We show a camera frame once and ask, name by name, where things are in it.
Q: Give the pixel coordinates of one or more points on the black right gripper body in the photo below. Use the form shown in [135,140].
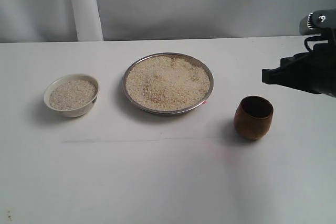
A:
[312,71]

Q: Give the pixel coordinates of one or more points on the brown wooden cup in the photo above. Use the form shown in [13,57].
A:
[253,117]

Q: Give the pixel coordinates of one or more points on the rice heap on plate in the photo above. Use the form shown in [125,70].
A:
[163,83]

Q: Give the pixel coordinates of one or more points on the small cream ceramic bowl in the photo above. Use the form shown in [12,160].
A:
[75,112]

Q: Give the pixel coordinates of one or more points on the uncooked white rice grains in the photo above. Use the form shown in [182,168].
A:
[72,95]

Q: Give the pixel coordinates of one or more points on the round steel plate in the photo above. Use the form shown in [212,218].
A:
[190,59]

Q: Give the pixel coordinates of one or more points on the white backdrop curtain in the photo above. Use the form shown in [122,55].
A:
[98,20]

